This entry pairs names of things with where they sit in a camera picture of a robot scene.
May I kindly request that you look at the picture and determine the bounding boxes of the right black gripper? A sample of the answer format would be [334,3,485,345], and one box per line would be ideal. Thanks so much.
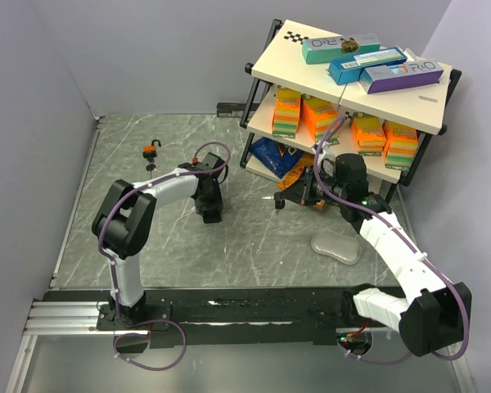
[280,165,347,206]

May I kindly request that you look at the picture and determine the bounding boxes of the black key bunch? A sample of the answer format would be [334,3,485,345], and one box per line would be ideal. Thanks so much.
[262,193,286,215]

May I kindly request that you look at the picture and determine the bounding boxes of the black-headed key bunch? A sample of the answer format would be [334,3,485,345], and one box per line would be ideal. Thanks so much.
[146,164,156,174]

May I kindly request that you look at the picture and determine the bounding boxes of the orange padlock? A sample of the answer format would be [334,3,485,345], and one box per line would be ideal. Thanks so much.
[142,139,161,162]

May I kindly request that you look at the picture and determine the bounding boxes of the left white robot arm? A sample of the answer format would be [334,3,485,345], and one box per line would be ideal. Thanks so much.
[92,152,227,329]

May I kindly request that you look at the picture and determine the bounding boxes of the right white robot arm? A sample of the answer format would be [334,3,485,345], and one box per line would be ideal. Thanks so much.
[274,153,472,360]

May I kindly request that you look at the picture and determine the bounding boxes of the orange Kettle chips bag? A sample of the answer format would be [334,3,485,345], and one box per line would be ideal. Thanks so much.
[277,152,314,190]

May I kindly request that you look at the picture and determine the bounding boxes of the blue chips bag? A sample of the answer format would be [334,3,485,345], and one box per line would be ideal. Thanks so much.
[250,137,304,178]

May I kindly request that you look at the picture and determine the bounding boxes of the sponge pack far left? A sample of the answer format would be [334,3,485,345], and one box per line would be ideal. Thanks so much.
[272,87,301,138]

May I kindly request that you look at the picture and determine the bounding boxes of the clear plastic pouch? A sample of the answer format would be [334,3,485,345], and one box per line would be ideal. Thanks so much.
[311,228,363,265]

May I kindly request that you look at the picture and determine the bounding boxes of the orange sponge pack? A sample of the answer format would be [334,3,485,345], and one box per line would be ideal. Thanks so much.
[300,94,338,142]
[350,112,387,156]

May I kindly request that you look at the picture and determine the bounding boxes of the three-tier shelf rack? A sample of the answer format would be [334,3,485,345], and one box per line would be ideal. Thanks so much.
[240,19,462,200]

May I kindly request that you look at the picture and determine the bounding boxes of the black device behind shelf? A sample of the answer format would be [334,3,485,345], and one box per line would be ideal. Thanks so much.
[216,102,246,118]

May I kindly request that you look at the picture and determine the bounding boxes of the sponge pack far right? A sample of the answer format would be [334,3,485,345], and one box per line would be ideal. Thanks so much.
[383,120,419,171]

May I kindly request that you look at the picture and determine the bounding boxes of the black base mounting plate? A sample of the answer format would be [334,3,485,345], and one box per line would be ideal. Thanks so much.
[96,285,390,350]

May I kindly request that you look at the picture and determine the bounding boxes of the blue box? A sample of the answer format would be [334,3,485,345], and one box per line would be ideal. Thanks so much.
[328,47,408,85]

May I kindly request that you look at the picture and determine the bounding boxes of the teal R+O box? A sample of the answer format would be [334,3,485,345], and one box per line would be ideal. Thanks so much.
[302,34,381,65]

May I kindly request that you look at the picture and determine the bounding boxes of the purple R+O box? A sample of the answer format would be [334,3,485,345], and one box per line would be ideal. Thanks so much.
[359,60,444,94]

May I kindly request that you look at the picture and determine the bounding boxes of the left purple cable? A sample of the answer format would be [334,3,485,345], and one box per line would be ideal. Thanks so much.
[97,141,232,324]

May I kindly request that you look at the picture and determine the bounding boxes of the purple cable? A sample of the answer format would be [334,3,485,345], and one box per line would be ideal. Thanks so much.
[97,141,232,324]
[313,115,471,365]

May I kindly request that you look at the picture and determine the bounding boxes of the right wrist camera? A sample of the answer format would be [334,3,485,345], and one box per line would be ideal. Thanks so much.
[315,144,336,165]

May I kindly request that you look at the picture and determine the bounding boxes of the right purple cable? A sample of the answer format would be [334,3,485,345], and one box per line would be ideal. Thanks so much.
[313,115,471,365]

